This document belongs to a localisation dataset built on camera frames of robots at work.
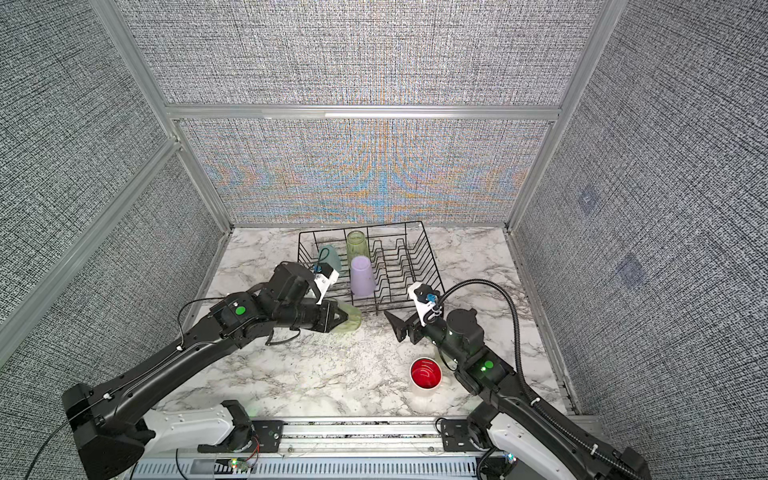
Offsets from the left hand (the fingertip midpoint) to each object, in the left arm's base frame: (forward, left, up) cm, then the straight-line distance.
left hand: (348, 319), depth 69 cm
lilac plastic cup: (+20, -3, -11) cm, 23 cm away
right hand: (+5, -13, 0) cm, 14 cm away
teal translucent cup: (+36, +9, -18) cm, 41 cm away
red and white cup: (-6, -19, -21) cm, 29 cm away
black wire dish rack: (+28, -8, -16) cm, 33 cm away
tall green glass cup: (+30, -2, -8) cm, 31 cm away
